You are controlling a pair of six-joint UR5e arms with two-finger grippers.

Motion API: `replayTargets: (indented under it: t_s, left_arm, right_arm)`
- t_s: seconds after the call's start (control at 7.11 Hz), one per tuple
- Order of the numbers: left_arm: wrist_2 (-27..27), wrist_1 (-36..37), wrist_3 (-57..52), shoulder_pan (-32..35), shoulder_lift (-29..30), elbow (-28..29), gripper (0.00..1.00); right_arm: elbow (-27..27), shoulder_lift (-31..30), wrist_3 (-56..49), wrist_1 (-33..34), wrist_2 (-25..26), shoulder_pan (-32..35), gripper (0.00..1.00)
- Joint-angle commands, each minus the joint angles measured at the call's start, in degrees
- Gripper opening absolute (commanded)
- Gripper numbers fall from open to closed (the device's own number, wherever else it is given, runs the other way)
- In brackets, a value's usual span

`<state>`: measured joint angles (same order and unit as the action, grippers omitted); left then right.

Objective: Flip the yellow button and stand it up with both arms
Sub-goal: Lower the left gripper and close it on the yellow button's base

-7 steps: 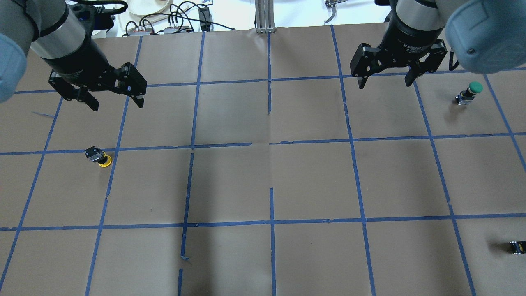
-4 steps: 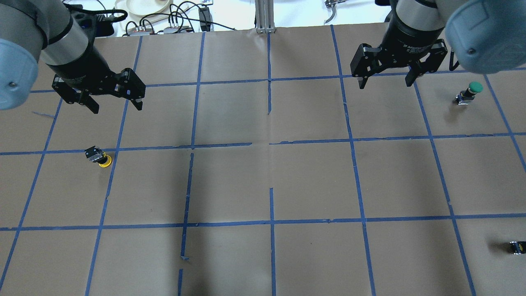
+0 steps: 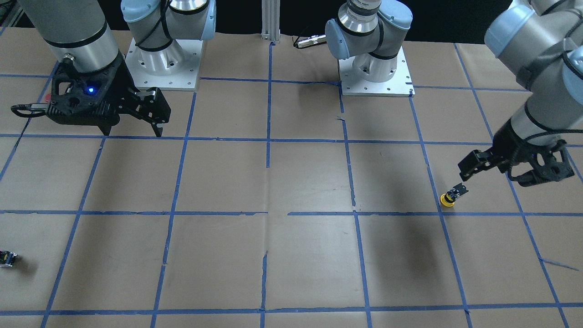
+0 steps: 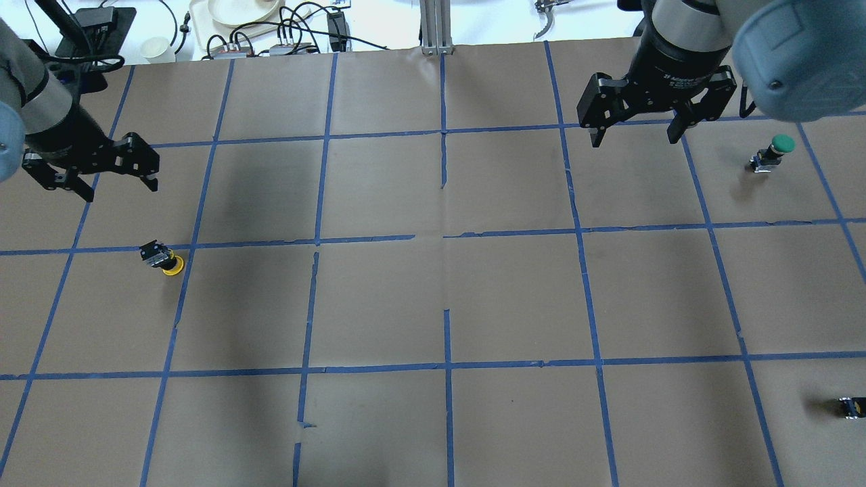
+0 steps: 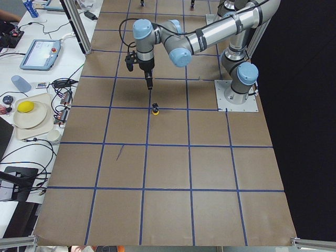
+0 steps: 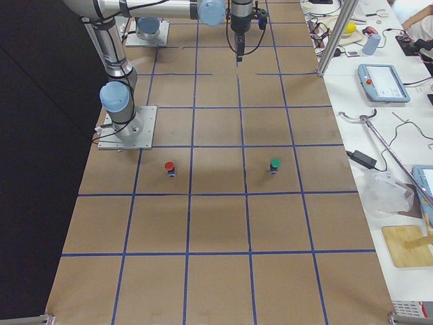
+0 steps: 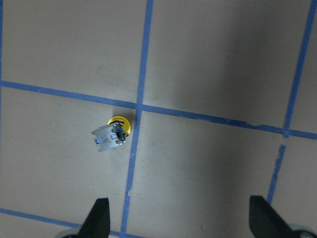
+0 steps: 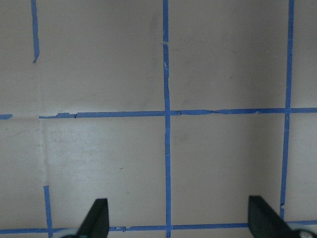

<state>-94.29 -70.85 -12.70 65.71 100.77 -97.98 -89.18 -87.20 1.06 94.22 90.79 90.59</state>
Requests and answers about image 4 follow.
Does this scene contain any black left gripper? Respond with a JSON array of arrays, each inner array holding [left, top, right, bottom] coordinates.
[[22, 132, 160, 203]]

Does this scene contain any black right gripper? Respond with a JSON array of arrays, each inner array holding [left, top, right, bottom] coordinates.
[[576, 66, 737, 148]]

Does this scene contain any yellow push button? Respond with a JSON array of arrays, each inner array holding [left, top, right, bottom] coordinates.
[[139, 240, 185, 275]]

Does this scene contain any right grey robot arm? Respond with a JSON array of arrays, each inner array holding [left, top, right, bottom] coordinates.
[[576, 1, 865, 147]]

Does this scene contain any green push button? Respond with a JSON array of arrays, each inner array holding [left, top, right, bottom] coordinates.
[[746, 135, 797, 175]]

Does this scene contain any white paper cup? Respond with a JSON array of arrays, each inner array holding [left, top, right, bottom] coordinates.
[[139, 37, 176, 64]]

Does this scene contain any beige tray with plate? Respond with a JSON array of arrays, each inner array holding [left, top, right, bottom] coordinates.
[[189, 1, 286, 49]]

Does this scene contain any black camera stand base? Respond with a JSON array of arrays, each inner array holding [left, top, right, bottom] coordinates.
[[52, 7, 138, 57]]

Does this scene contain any aluminium frame post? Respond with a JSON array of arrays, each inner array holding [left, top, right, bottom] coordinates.
[[419, 0, 454, 56]]

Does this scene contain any small black switch block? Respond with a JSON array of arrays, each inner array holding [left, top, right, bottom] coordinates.
[[838, 397, 866, 420]]

